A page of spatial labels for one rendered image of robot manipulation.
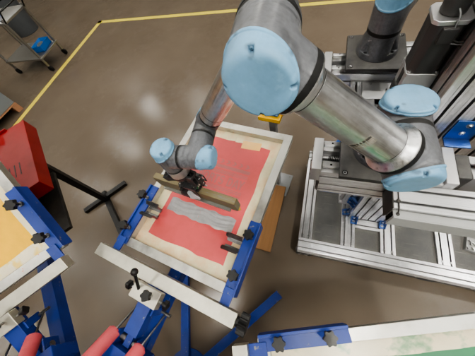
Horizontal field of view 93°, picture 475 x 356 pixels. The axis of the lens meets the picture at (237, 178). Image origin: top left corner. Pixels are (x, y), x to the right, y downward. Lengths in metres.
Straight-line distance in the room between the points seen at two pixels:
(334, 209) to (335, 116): 1.47
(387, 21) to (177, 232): 1.16
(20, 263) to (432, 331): 1.52
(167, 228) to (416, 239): 1.60
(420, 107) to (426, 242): 1.42
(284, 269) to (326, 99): 1.65
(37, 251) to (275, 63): 1.19
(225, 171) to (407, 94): 0.80
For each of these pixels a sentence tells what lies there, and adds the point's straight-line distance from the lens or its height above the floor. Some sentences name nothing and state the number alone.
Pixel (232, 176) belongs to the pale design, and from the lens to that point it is 1.13.
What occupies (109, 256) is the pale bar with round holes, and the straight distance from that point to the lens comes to 1.17.
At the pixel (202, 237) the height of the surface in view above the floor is 0.96.
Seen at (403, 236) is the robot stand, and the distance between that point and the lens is 1.94.
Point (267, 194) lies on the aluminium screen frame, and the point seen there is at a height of 0.99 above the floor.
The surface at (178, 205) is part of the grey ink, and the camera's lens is 1.16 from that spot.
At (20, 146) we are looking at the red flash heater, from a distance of 1.88.
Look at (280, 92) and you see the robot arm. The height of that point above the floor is 1.70.
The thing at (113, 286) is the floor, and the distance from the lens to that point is 2.44.
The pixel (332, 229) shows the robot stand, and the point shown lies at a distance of 1.81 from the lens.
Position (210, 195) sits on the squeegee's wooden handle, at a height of 1.14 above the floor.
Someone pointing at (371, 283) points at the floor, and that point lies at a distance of 2.03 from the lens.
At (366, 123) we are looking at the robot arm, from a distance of 0.47.
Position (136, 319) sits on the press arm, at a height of 1.04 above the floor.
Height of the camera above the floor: 1.93
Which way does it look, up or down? 60 degrees down
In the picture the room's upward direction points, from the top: 23 degrees counter-clockwise
